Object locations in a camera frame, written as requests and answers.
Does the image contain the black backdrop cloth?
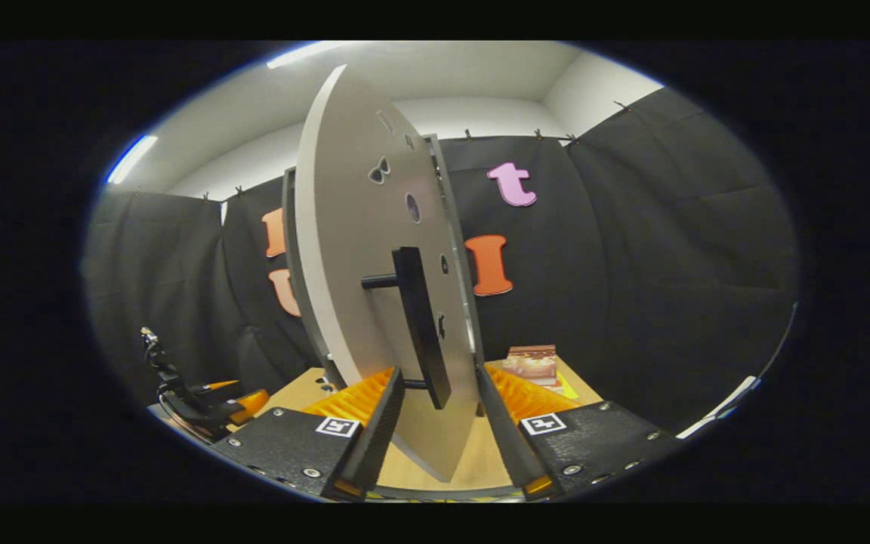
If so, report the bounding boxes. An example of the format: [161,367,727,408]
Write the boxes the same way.
[82,87,800,435]

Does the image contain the grey cabinet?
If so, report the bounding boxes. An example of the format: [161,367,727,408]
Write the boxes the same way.
[282,134,486,394]

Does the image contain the white cabinet door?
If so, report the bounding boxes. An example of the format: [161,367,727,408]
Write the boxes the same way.
[295,64,483,484]

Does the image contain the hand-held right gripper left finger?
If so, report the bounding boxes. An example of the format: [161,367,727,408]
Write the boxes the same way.
[208,366,406,502]

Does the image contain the yellow paper sheet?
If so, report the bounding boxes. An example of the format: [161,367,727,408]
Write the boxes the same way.
[541,374,582,402]

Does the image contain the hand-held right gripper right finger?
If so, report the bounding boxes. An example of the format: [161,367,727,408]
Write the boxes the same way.
[477,363,681,499]

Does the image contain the thin black cable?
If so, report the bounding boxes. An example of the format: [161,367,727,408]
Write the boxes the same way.
[771,302,801,372]

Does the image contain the white flat board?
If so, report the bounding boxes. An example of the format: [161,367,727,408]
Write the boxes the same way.
[675,376,762,441]

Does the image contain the brown book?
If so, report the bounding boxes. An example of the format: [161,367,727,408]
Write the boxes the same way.
[503,345,559,387]

